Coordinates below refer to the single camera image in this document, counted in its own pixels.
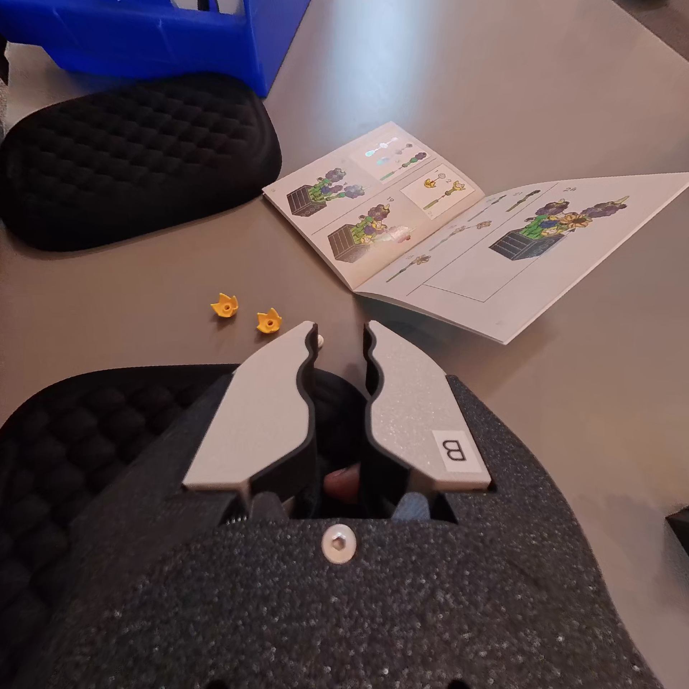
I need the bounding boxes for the open building-brick instruction booklet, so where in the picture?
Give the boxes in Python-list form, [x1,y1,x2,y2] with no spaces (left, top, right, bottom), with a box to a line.
[262,121,689,345]

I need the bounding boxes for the blue plastic bin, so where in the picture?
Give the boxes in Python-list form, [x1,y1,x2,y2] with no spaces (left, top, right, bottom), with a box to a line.
[0,0,312,99]

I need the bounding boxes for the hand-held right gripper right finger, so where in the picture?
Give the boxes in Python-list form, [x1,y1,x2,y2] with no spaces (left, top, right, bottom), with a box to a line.
[363,321,492,496]

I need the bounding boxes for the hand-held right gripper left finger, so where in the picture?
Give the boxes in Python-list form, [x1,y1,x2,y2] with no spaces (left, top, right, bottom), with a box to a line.
[182,321,319,511]

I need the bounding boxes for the black ribbed block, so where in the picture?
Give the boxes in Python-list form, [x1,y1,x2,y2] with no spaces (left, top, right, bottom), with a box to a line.
[665,506,689,571]

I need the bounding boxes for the black dimpled foam pad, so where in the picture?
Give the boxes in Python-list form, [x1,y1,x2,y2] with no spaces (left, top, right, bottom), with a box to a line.
[0,72,283,253]
[0,363,372,689]

